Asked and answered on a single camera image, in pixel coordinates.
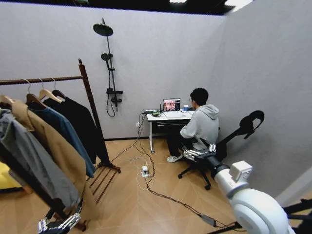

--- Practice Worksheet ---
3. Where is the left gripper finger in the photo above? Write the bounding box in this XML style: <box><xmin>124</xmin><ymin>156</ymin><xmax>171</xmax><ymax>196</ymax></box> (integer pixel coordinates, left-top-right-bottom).
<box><xmin>59</xmin><ymin>198</ymin><xmax>84</xmax><ymax>230</ymax></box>
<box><xmin>37</xmin><ymin>209</ymin><xmax>54</xmax><ymax>233</ymax></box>

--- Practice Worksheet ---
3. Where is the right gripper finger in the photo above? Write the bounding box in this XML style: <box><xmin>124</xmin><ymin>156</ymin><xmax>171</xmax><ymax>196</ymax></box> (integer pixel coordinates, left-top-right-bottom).
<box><xmin>199</xmin><ymin>137</ymin><xmax>218</xmax><ymax>154</ymax></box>
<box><xmin>182</xmin><ymin>144</ymin><xmax>204</xmax><ymax>163</ymax></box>

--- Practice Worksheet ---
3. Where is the grey hanging garment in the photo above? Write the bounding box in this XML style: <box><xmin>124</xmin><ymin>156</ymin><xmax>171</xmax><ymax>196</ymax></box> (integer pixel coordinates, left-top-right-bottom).
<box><xmin>0</xmin><ymin>108</ymin><xmax>81</xmax><ymax>208</ymax></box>

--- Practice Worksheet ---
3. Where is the black hanging garment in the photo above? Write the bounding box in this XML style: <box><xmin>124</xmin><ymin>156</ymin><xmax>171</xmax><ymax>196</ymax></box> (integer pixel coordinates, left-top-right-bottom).
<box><xmin>42</xmin><ymin>96</ymin><xmax>111</xmax><ymax>165</ymax></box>

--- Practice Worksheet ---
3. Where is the dark wooden hanger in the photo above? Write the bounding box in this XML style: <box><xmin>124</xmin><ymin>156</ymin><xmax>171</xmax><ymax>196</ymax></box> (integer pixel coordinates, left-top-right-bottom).
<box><xmin>21</xmin><ymin>78</ymin><xmax>47</xmax><ymax>109</ymax></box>
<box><xmin>50</xmin><ymin>77</ymin><xmax>67</xmax><ymax>100</ymax></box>

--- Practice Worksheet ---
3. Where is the light wooden hanger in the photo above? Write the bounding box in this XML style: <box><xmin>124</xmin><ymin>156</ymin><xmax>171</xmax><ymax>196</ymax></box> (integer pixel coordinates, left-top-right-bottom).
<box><xmin>0</xmin><ymin>94</ymin><xmax>16</xmax><ymax>105</ymax></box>
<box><xmin>37</xmin><ymin>78</ymin><xmax>64</xmax><ymax>103</ymax></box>

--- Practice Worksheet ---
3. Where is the black office chair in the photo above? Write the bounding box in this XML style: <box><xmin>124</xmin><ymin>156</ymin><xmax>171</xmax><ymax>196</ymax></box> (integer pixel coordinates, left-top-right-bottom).
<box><xmin>177</xmin><ymin>110</ymin><xmax>265</xmax><ymax>191</ymax></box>

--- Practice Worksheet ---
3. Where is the person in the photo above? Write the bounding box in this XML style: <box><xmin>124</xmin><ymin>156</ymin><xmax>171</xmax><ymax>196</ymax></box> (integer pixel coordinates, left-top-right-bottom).
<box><xmin>166</xmin><ymin>87</ymin><xmax>220</xmax><ymax>163</ymax></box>

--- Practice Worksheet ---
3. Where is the open laptop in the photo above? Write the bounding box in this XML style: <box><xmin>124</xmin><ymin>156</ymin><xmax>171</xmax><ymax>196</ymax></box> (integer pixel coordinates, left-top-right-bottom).
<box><xmin>162</xmin><ymin>98</ymin><xmax>189</xmax><ymax>119</ymax></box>

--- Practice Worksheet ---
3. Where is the white desk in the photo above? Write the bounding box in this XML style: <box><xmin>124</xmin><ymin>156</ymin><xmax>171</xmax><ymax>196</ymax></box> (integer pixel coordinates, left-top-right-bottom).
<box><xmin>145</xmin><ymin>110</ymin><xmax>196</xmax><ymax>155</ymax></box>

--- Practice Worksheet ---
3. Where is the grey power adapter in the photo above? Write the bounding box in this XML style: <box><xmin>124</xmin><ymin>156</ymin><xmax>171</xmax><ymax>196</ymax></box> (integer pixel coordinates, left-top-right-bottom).
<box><xmin>200</xmin><ymin>214</ymin><xmax>218</xmax><ymax>227</ymax></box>

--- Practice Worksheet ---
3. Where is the tan hanging coat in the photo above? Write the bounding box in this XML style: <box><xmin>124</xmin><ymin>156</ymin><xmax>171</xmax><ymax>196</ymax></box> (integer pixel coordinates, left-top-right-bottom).
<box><xmin>9</xmin><ymin>99</ymin><xmax>101</xmax><ymax>220</ymax></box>

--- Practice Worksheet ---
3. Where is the blue hanging shirt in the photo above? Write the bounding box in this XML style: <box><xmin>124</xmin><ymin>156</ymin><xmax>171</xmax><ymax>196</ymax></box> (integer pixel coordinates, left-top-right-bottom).
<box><xmin>28</xmin><ymin>104</ymin><xmax>97</xmax><ymax>179</ymax></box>

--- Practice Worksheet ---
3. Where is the dark wooden clothes rack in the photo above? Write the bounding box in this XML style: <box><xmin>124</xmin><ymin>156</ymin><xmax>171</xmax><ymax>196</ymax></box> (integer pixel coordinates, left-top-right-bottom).
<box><xmin>0</xmin><ymin>58</ymin><xmax>121</xmax><ymax>232</ymax></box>

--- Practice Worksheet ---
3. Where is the black hand shower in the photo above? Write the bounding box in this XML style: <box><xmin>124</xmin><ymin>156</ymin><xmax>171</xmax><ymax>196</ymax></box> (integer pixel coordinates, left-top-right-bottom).
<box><xmin>100</xmin><ymin>53</ymin><xmax>111</xmax><ymax>69</ymax></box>

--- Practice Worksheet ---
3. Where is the black overhead shower head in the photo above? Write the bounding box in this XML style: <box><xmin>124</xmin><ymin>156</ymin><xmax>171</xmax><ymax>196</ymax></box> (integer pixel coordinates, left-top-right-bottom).
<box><xmin>93</xmin><ymin>17</ymin><xmax>114</xmax><ymax>37</ymax></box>

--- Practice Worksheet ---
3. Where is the black floor cable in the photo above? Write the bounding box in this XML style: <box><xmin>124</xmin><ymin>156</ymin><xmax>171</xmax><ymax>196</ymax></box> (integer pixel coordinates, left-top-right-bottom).
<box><xmin>110</xmin><ymin>112</ymin><xmax>241</xmax><ymax>229</ymax></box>

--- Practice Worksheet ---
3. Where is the white floor cable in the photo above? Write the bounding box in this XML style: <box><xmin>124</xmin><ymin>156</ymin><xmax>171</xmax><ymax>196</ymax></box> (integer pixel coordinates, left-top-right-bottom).
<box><xmin>128</xmin><ymin>136</ymin><xmax>155</xmax><ymax>194</ymax></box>

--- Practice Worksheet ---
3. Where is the black shower hose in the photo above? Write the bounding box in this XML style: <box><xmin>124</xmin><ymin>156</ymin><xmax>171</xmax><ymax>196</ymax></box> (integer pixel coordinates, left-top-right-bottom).
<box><xmin>106</xmin><ymin>65</ymin><xmax>116</xmax><ymax>118</ymax></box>

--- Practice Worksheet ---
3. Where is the black shower rail with mixer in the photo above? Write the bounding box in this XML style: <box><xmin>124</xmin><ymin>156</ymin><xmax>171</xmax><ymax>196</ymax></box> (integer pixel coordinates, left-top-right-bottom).
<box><xmin>104</xmin><ymin>35</ymin><xmax>123</xmax><ymax>107</ymax></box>

